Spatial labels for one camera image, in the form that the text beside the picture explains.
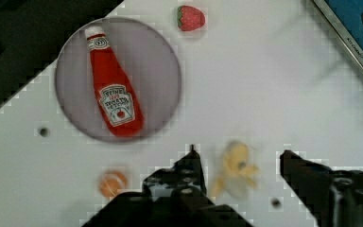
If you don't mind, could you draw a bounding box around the red plush ketchup bottle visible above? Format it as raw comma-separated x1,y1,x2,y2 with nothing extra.
84,26,145,137

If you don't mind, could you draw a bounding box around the yellow plush peeled banana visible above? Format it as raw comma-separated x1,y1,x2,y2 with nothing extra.
210,141,259,200

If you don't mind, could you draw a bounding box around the silver black toaster oven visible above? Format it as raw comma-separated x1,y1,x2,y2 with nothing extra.
308,0,363,71

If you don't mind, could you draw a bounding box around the pink plush strawberry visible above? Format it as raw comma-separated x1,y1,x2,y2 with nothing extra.
177,5,206,31

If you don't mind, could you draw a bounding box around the orange slice toy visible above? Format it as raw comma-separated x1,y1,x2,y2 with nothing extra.
98,171,128,200

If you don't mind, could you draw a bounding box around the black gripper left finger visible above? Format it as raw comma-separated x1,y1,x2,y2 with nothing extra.
82,146,253,227

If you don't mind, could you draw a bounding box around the grey round plate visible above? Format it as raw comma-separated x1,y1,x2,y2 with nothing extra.
55,17,182,143

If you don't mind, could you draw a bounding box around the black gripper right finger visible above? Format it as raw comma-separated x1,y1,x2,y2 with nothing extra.
280,150,363,227

